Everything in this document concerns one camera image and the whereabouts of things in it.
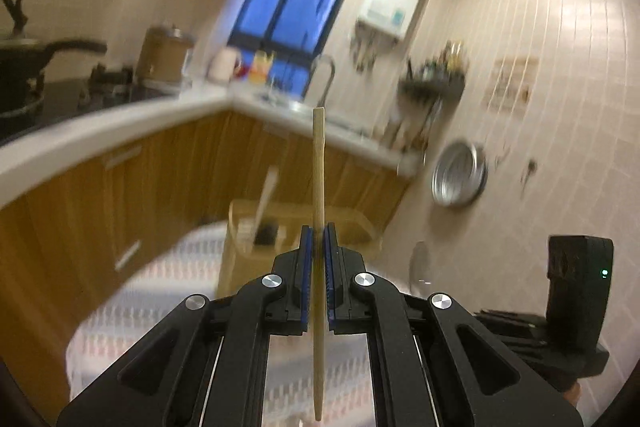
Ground black gas stove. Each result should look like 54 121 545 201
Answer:
0 67 193 142

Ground row of condiment bottles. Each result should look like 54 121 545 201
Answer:
420 39 466 75

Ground white electric kettle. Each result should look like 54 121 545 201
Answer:
207 47 242 82

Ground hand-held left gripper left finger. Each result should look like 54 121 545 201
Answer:
56 224 316 427

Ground steel sink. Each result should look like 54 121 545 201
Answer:
255 89 371 132

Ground dark framed window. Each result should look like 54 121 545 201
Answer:
227 0 366 100

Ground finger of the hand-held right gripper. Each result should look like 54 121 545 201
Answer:
475 308 551 348

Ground dark wall spice rack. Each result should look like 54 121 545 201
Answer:
398 69 467 108

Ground metal wall hook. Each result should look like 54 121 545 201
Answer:
520 159 539 198

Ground beige slotted plastic utensil basket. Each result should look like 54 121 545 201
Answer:
217 201 378 298

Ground round metal steamer plate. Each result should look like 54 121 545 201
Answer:
431 139 488 208

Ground white kitchen countertop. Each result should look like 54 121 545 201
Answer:
0 84 426 208

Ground black wok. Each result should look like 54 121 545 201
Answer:
0 38 108 115

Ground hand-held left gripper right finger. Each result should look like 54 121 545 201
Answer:
322 222 583 427

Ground hanging metal ladle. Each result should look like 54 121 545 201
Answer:
385 102 441 154

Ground wooden base cabinets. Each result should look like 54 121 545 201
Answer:
0 109 416 308

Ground steel kitchen faucet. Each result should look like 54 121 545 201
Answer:
302 54 337 108

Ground striped woven tablecloth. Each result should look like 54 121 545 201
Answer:
65 222 501 427

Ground yellow detergent bottle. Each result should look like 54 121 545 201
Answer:
250 51 276 84

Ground water heater pipes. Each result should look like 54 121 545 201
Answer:
350 32 396 70

